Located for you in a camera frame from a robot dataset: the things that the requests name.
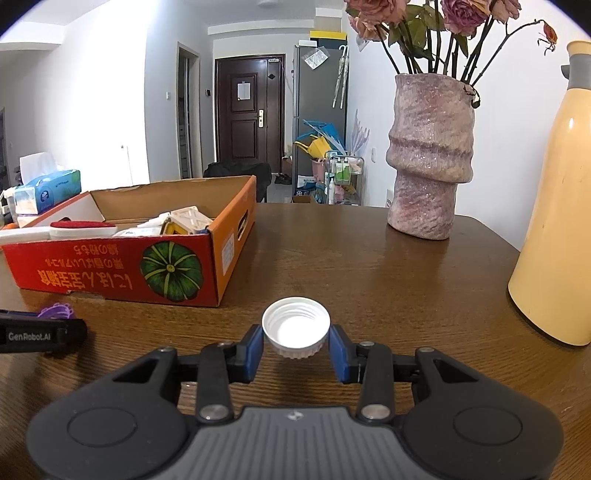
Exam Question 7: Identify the white bottle cap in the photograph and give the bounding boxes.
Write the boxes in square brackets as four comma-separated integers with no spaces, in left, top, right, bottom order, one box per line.
[262,297,332,360]

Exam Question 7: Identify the red white lint brush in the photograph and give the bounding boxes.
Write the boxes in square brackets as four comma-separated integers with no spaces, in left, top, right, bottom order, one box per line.
[49,220,117,240]

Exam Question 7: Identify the grey tape roll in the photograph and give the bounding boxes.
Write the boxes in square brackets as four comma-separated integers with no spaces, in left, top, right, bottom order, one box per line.
[0,227,51,247]

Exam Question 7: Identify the cream cube charger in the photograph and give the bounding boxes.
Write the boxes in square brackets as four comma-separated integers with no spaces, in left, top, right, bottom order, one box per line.
[161,206,213,235]

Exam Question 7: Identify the clear jar white pellets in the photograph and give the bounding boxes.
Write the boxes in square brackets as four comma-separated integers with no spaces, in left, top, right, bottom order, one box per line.
[114,226,161,238]

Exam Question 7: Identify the small white medicine bottle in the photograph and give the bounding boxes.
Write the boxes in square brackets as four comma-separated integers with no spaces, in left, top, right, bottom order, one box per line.
[137,212,170,230]

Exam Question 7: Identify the purple jar lid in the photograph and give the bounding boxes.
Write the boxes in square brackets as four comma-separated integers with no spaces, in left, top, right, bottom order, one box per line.
[37,303,75,320]

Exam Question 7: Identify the red cardboard box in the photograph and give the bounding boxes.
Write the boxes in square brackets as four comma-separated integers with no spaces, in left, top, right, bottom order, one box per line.
[1,176,256,307]

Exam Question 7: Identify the purple tissue pack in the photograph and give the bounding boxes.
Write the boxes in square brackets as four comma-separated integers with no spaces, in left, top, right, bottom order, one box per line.
[17,214,42,228]

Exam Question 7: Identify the blue tissue pack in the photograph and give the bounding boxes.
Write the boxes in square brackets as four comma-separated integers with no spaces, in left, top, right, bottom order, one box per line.
[14,170,81,215]

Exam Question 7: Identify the black bag on floor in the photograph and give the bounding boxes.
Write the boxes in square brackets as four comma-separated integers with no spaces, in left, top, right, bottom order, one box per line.
[204,160,273,203]

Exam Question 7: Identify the yellow thermos jug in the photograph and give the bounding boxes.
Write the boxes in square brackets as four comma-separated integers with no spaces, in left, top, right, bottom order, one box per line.
[508,40,590,347]

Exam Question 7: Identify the pink textured vase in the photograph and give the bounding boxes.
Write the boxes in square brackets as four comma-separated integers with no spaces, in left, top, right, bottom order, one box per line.
[386,73,477,241]

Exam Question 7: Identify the dark brown door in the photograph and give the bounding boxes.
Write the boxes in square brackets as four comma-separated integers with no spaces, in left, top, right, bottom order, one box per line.
[214,54,286,173]

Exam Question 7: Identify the grey refrigerator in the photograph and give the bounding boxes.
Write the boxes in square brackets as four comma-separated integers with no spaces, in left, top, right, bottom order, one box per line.
[293,45,346,192]

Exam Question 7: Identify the dried pink roses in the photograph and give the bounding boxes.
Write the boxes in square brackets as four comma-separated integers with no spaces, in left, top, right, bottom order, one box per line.
[345,0,558,86]

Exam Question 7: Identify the wire trolley rack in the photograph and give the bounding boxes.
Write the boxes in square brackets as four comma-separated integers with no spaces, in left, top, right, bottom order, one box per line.
[324,151,365,206]

